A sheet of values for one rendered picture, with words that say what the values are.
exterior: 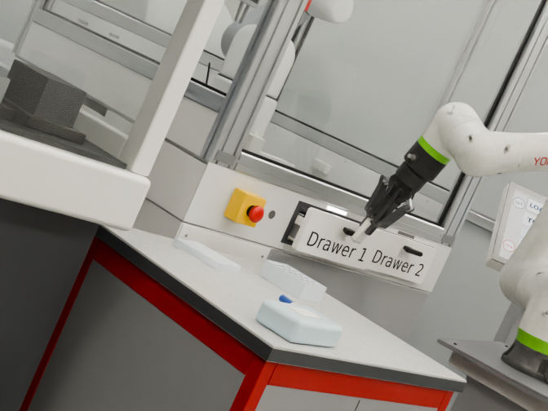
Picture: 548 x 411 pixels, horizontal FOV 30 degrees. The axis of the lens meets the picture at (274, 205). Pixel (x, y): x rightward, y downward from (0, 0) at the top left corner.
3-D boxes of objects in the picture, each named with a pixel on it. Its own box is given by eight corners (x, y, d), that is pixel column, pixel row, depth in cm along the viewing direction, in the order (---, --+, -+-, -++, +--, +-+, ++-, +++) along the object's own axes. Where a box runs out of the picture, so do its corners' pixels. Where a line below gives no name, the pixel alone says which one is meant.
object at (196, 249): (238, 273, 219) (241, 266, 219) (216, 270, 211) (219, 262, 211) (195, 248, 225) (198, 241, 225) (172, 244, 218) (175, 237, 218)
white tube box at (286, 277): (320, 302, 227) (327, 287, 227) (298, 298, 220) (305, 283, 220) (280, 279, 235) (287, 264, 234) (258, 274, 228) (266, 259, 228)
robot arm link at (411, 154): (455, 169, 246) (434, 146, 252) (428, 156, 238) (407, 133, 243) (439, 187, 248) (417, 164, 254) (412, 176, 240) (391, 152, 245)
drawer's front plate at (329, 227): (365, 271, 268) (383, 232, 267) (295, 249, 247) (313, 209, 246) (360, 267, 270) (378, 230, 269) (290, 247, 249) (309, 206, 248)
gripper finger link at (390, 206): (407, 190, 250) (409, 194, 249) (378, 224, 253) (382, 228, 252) (397, 187, 247) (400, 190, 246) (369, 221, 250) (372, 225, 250)
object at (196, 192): (431, 292, 302) (452, 248, 300) (183, 221, 228) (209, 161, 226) (234, 182, 366) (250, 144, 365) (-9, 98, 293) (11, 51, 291)
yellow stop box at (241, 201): (257, 229, 237) (269, 201, 236) (236, 223, 231) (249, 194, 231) (243, 221, 240) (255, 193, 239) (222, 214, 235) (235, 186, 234)
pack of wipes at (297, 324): (298, 325, 193) (308, 304, 193) (336, 349, 187) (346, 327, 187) (251, 319, 181) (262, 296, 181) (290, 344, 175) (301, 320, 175)
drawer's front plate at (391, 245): (422, 284, 294) (437, 249, 293) (361, 267, 273) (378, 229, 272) (417, 281, 295) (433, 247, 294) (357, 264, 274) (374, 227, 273)
